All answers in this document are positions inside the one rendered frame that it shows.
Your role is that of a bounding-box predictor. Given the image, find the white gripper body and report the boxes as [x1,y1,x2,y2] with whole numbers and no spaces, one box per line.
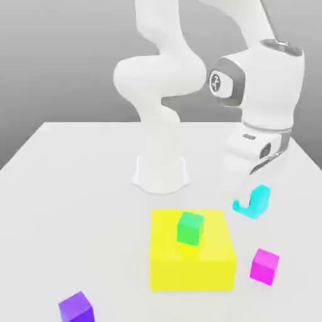
[223,150,288,189]

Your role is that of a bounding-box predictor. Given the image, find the small cyan cube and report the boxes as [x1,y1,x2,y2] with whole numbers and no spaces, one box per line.
[232,184,272,220]

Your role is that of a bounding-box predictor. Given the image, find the small green cube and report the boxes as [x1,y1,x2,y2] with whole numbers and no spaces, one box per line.
[176,211,205,247]

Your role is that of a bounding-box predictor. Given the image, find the small magenta cube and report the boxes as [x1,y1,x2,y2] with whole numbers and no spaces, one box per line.
[249,248,280,286]

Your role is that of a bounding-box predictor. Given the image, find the small purple cube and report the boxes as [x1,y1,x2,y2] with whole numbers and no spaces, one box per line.
[58,291,95,322]

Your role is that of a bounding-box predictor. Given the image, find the large yellow box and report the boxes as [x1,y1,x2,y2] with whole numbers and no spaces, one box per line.
[150,209,237,292]

